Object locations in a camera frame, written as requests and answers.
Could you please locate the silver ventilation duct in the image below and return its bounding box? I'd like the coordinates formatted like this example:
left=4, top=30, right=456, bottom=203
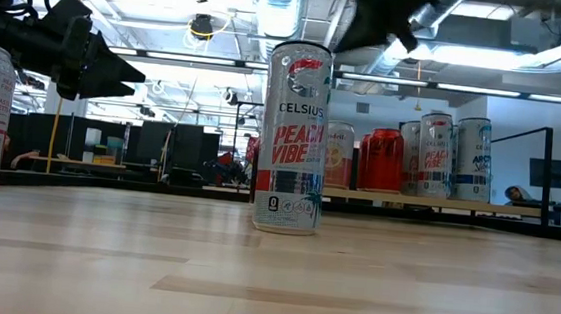
left=245, top=0, right=347, bottom=68

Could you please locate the bottle black cap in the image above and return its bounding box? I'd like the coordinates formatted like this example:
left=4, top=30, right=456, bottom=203
left=451, top=115, right=497, bottom=205
left=251, top=38, right=337, bottom=238

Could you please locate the red and black equipment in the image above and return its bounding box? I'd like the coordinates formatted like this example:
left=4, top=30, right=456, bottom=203
left=201, top=148, right=253, bottom=189

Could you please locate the small black ceiling-hung device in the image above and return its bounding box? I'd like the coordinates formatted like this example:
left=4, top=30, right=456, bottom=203
left=222, top=88, right=242, bottom=108

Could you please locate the white column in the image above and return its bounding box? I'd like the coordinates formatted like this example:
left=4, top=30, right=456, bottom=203
left=44, top=82, right=89, bottom=119

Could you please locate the ceiling light strip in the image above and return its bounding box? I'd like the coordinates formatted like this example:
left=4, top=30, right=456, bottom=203
left=338, top=71, right=561, bottom=106
left=107, top=45, right=270, bottom=73

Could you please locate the black aluminium rig frame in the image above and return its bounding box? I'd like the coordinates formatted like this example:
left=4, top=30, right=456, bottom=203
left=0, top=168, right=561, bottom=245

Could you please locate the person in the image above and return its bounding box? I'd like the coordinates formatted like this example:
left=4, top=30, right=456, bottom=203
left=503, top=184, right=536, bottom=206

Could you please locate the black partition panel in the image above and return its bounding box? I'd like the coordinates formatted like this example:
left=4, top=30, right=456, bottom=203
left=132, top=118, right=223, bottom=189
left=2, top=108, right=132, bottom=181

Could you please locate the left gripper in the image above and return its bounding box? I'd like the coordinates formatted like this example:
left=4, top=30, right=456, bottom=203
left=0, top=7, right=152, bottom=107

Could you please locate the wooden shelf with black frame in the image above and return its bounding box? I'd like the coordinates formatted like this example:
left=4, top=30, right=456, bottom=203
left=320, top=109, right=559, bottom=228

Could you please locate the clear bottle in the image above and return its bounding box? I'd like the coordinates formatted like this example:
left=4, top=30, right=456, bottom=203
left=446, top=123, right=462, bottom=200

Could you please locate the white box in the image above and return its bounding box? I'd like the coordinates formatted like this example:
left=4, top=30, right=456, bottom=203
left=83, top=127, right=103, bottom=153

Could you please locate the white and pink soda can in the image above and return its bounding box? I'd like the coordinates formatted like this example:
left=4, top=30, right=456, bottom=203
left=322, top=120, right=357, bottom=191

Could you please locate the wooden desk top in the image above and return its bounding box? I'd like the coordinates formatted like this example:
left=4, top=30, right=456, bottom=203
left=27, top=154, right=129, bottom=171

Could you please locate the black monitor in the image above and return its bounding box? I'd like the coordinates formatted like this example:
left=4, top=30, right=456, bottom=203
left=527, top=157, right=561, bottom=190

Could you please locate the teal box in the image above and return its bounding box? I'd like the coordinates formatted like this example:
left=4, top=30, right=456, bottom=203
left=105, top=135, right=126, bottom=154

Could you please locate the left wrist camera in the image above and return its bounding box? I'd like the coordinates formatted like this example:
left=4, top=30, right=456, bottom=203
left=39, top=0, right=95, bottom=26

